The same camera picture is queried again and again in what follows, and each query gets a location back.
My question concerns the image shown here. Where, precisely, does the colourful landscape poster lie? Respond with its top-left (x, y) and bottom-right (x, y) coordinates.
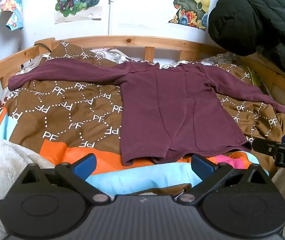
top-left (167, 0), bottom-right (211, 31)

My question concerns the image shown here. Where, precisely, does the white wall pipe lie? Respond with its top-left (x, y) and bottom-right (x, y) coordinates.
top-left (108, 0), bottom-right (115, 36)

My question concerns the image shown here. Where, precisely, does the wooden bed frame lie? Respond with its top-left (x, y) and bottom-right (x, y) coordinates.
top-left (0, 35), bottom-right (285, 123)

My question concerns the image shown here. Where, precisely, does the maroon long-sleeve shirt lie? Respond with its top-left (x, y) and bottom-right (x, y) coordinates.
top-left (8, 59), bottom-right (285, 167)

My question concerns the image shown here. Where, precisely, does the white fleece blanket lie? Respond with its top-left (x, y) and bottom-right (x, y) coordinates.
top-left (0, 136), bottom-right (285, 240)

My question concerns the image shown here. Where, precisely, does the blond cartoon child poster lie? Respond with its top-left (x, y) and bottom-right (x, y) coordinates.
top-left (55, 0), bottom-right (105, 25)

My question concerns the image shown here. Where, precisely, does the yellow-green cloth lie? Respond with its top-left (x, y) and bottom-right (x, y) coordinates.
top-left (250, 66), bottom-right (268, 94)

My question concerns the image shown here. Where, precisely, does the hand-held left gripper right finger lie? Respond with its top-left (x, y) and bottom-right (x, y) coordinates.
top-left (175, 154), bottom-right (273, 204)

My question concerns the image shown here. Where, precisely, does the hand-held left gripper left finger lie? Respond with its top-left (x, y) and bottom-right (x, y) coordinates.
top-left (15, 153), bottom-right (112, 204)

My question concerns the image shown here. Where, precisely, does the brown patterned blanket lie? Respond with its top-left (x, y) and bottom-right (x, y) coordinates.
top-left (0, 40), bottom-right (285, 195)

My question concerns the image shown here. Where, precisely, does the black puffer jacket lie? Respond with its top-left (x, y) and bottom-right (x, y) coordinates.
top-left (207, 0), bottom-right (285, 74)

